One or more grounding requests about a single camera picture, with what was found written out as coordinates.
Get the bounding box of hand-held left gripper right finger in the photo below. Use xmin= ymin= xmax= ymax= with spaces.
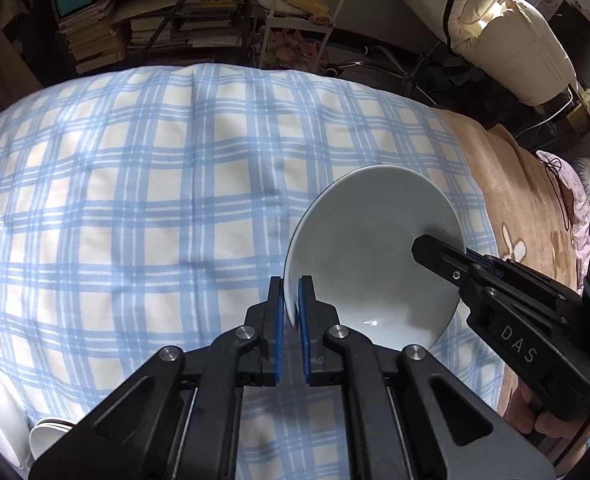
xmin=298 ymin=275 xmax=556 ymax=480

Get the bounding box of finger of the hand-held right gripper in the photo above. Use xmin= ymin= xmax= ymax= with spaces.
xmin=411 ymin=234 xmax=482 ymax=302
xmin=466 ymin=247 xmax=508 ymax=281

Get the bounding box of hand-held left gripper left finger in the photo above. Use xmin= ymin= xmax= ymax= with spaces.
xmin=28 ymin=276 xmax=282 ymax=480

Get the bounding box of white ceramic bowl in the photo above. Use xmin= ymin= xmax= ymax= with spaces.
xmin=283 ymin=165 xmax=462 ymax=352

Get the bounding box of person's right hand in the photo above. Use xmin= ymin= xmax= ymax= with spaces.
xmin=506 ymin=377 xmax=590 ymax=467

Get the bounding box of brown flower blanket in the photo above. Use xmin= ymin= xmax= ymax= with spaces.
xmin=440 ymin=110 xmax=590 ymax=423

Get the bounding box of pink floral quilt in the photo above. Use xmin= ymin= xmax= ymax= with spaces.
xmin=535 ymin=149 xmax=590 ymax=263

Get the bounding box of blue plaid blanket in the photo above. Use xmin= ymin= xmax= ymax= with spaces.
xmin=0 ymin=62 xmax=506 ymax=480

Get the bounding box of chrome chair base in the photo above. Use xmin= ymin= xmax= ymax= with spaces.
xmin=325 ymin=45 xmax=428 ymax=97

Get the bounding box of small white cherry plate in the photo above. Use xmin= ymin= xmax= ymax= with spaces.
xmin=28 ymin=416 xmax=78 ymax=463

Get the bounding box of white metal rack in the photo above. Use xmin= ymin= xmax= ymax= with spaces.
xmin=251 ymin=0 xmax=362 ymax=75

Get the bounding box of stack of books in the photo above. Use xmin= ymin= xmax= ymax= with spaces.
xmin=125 ymin=0 xmax=247 ymax=52
xmin=58 ymin=0 xmax=129 ymax=76

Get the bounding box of black cable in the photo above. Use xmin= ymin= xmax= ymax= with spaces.
xmin=539 ymin=152 xmax=576 ymax=231

